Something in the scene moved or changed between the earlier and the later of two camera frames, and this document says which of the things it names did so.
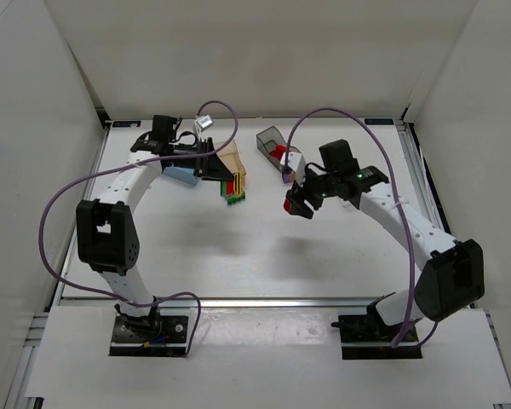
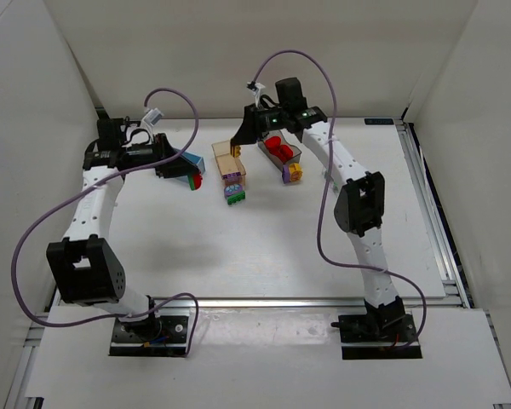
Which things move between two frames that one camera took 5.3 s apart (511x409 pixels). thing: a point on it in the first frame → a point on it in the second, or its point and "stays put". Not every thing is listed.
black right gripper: (307, 196) → (251, 123)
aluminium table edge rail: (110, 302) stays put
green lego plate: (233, 199) stays put
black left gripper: (207, 158) → (163, 153)
